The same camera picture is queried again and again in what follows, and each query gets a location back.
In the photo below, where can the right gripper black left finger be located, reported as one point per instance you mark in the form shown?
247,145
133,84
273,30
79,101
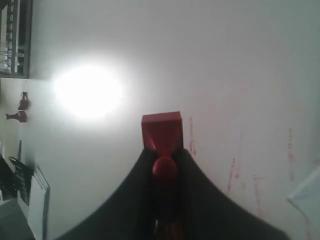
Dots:
128,214

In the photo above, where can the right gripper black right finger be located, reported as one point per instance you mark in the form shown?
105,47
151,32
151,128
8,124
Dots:
208,214

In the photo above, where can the red plastic stamp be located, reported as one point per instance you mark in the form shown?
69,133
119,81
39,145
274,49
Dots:
163,134

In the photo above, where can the white paper sheet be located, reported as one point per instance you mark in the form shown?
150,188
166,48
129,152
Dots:
304,201

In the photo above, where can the shelf rack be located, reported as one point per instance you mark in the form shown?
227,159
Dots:
15,38

